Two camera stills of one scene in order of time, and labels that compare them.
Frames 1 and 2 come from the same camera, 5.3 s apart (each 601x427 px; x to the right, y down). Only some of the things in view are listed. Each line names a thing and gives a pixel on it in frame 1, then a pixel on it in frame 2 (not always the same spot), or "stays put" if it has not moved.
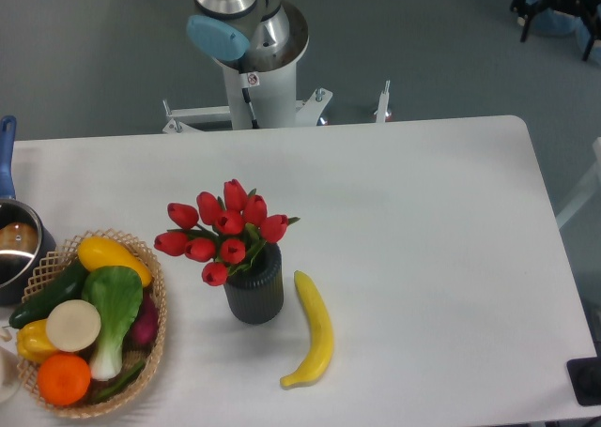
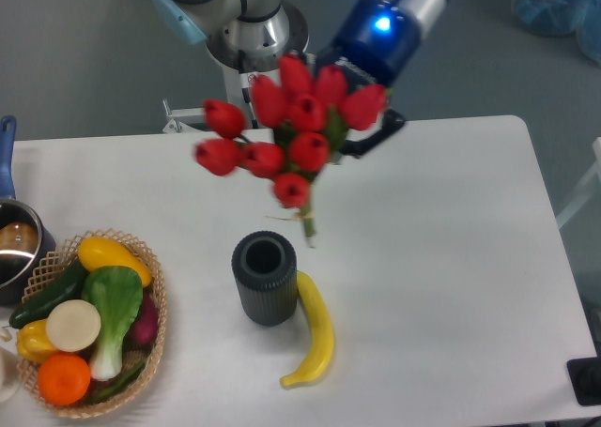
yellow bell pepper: (33, 343) stays put
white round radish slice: (73, 326) stays put
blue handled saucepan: (26, 241) stays put
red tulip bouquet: (224, 235) → (288, 129)
